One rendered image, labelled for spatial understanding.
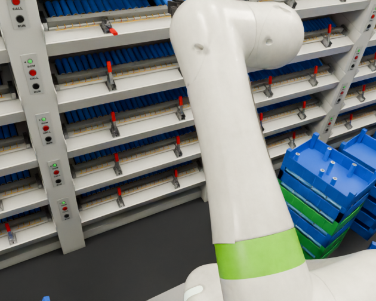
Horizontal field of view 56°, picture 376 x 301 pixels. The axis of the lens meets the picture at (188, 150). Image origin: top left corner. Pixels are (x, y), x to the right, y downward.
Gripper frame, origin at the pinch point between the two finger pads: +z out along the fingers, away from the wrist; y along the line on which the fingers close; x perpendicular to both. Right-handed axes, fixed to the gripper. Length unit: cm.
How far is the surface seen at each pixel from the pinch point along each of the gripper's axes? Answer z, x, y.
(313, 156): 6, -65, 64
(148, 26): 22.3, -8.3, 0.2
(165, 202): 42, -95, 10
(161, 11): 25.0, -4.7, 6.0
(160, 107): 34, -41, 7
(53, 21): 24.4, -4.2, -26.6
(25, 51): 20.7, -10.2, -35.7
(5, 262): 41, -97, -61
